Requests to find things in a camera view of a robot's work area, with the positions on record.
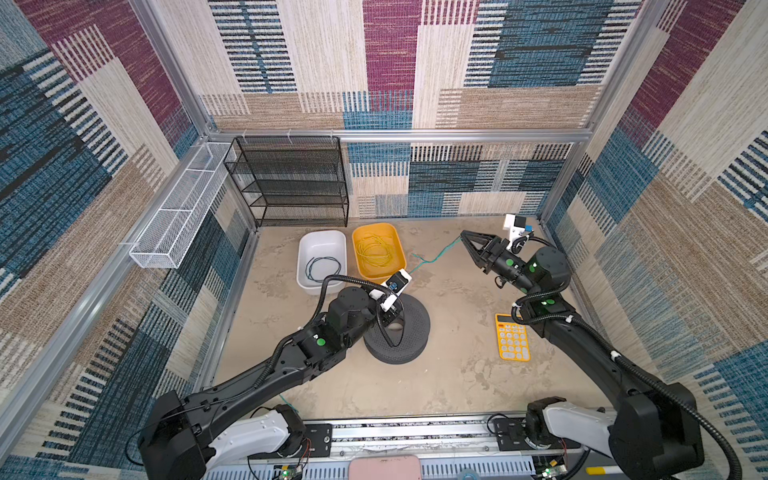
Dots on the yellow calculator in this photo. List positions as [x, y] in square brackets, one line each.
[512, 339]

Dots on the black wire shelf rack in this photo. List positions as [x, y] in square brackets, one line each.
[291, 181]

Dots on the yellow white marker pen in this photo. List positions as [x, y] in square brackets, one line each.
[603, 470]

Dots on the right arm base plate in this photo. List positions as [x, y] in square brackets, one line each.
[510, 436]

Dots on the white plastic bin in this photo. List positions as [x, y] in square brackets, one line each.
[321, 253]

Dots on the white wire mesh basket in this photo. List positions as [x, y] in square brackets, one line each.
[164, 243]

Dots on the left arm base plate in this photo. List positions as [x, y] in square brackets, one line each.
[316, 443]

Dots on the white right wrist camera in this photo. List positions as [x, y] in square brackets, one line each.
[519, 232]

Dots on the pink phone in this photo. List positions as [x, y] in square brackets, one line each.
[385, 468]

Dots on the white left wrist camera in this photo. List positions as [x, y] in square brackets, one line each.
[393, 286]

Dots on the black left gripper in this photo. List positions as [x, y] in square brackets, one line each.
[388, 316]

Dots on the grey perforated cable spool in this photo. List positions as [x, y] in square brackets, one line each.
[410, 338]

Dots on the yellow plastic bin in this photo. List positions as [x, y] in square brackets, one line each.
[378, 251]

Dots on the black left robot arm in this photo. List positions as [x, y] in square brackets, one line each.
[186, 437]

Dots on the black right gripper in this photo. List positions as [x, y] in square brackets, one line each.
[489, 254]

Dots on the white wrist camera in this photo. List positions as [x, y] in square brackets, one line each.
[393, 286]
[519, 232]

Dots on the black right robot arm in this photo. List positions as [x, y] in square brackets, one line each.
[656, 432]

